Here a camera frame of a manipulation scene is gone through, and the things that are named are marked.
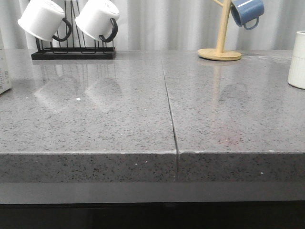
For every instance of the white hanging mug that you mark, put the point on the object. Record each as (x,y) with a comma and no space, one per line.
(42,18)
(98,20)

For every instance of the right white hanging mug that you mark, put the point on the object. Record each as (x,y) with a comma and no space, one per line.
(98,20)

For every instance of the wooden mug tree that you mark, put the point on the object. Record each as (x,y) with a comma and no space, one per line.
(219,53)

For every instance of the cream HOME mug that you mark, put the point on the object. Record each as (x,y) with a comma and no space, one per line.
(296,75)

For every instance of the black wire mug rack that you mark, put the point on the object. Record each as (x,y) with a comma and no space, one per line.
(78,46)

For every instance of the whole milk carton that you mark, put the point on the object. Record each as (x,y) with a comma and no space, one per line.
(5,81)

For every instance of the blue enamel mug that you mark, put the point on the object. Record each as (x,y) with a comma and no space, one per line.
(244,11)

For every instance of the left white hanging mug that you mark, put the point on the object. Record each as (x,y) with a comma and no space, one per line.
(42,18)

